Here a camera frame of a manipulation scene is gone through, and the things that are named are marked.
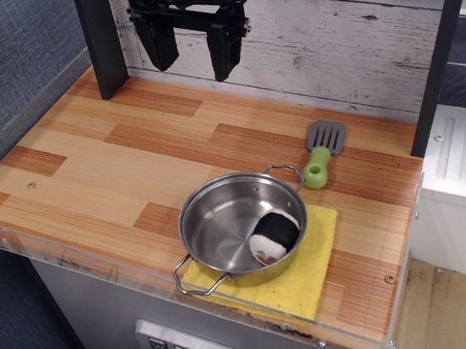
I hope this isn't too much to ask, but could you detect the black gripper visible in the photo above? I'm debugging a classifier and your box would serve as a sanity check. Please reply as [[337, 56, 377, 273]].
[[127, 0, 248, 82]]

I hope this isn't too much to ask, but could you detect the plush sushi roll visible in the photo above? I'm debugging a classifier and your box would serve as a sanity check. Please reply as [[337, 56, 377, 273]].
[[249, 209, 301, 266]]

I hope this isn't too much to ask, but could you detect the grey and green spatula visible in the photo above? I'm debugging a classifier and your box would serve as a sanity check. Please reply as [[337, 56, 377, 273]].
[[302, 120, 347, 190]]

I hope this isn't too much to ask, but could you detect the stainless steel pot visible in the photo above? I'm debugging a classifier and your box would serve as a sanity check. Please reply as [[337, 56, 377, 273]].
[[172, 164, 308, 297]]

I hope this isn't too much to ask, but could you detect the yellow cloth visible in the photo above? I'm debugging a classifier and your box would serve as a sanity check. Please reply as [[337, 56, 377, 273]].
[[174, 200, 351, 336]]

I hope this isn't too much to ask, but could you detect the white drainboard unit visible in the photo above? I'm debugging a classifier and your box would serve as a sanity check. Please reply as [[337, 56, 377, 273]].
[[408, 106, 466, 275]]

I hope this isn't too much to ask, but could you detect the black left post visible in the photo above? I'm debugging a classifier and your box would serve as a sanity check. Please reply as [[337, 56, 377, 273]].
[[74, 0, 128, 100]]

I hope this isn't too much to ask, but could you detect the black post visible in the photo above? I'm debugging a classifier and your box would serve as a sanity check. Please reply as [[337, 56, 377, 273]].
[[410, 0, 463, 158], [74, 0, 128, 100]]

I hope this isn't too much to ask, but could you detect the black right post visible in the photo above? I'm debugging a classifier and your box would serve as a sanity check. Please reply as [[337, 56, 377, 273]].
[[410, 0, 463, 158]]

